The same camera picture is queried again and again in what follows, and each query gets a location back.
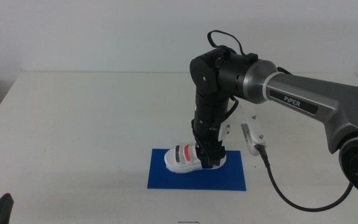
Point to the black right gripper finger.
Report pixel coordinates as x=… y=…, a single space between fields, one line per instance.
x=212 y=159
x=199 y=152

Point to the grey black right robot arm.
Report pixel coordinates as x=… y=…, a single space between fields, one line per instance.
x=306 y=93

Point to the blue rectangular mat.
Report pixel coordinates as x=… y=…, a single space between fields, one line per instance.
x=228 y=180

